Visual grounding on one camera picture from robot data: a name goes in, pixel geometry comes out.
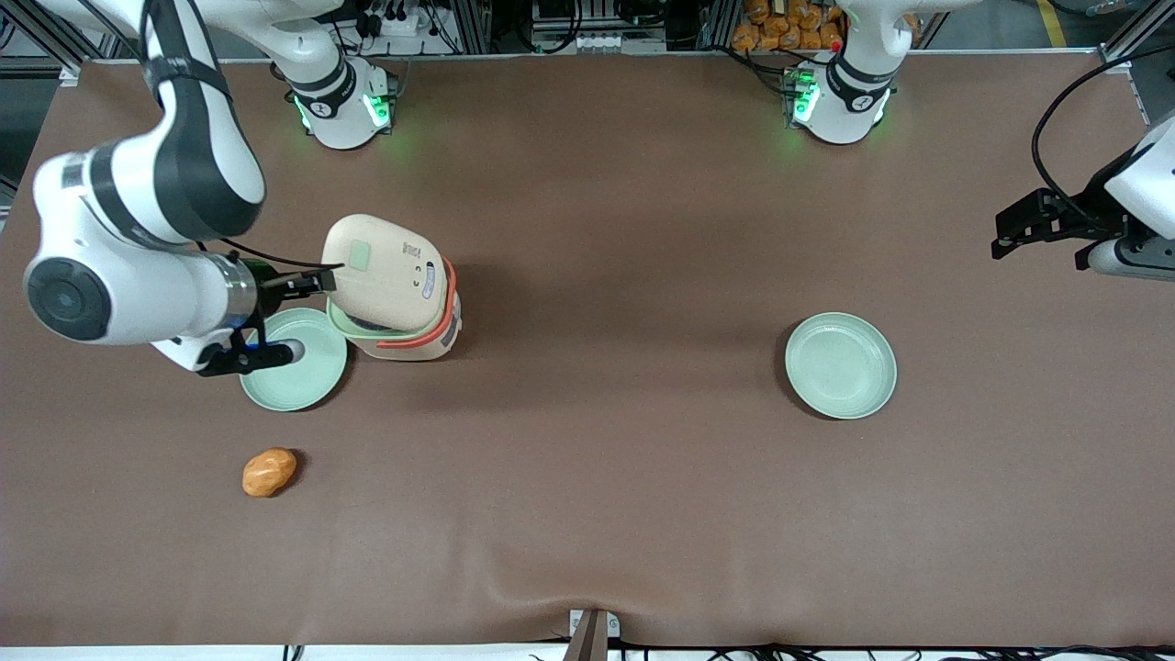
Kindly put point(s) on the white Franka left arm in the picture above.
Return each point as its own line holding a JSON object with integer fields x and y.
{"x": 849, "y": 101}

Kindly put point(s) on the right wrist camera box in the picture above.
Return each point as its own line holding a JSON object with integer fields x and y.
{"x": 262, "y": 357}

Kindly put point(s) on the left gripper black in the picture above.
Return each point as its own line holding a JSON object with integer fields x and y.
{"x": 1086, "y": 213}

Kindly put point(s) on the aluminium frame post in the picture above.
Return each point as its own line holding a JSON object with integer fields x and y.
{"x": 1134, "y": 37}
{"x": 46, "y": 37}

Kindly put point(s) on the mint green round plate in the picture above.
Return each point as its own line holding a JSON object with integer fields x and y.
{"x": 298, "y": 376}
{"x": 841, "y": 365}

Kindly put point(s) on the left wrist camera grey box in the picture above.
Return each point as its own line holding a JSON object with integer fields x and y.
{"x": 1134, "y": 260}

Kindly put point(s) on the beige rice cooker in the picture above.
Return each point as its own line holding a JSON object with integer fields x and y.
{"x": 390, "y": 271}

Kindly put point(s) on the white terminal block row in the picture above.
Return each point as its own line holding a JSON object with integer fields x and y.
{"x": 597, "y": 41}

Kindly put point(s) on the pile of packaged bread rolls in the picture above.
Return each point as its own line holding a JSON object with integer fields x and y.
{"x": 789, "y": 23}

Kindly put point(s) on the white power strip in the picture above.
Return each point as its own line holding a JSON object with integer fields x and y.
{"x": 399, "y": 23}

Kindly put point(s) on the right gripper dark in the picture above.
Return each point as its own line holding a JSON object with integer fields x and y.
{"x": 270, "y": 284}

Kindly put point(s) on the orange bread roll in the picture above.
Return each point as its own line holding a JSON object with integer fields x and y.
{"x": 269, "y": 472}

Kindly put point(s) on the metal table edge bracket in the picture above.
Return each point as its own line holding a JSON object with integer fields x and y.
{"x": 592, "y": 633}

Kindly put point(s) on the white Franka right arm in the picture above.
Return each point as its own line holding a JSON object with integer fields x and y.
{"x": 138, "y": 193}

